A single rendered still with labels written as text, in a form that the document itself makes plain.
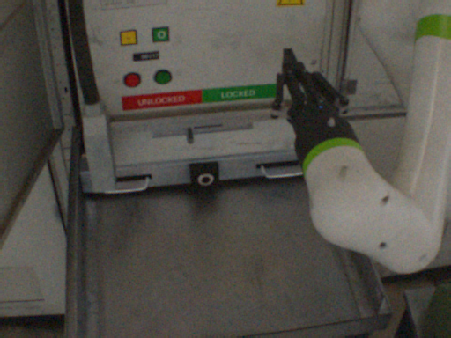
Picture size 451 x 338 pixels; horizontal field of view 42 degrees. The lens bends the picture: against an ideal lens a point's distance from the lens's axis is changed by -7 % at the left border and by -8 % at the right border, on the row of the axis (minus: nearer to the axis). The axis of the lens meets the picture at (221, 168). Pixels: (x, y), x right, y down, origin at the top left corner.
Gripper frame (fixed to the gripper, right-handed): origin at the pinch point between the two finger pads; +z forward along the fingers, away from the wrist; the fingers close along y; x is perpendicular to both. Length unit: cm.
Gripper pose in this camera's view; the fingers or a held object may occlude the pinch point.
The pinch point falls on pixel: (291, 65)
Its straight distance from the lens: 108.2
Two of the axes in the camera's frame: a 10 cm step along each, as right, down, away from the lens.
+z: -1.4, -6.6, 7.4
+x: 0.0, -7.5, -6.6
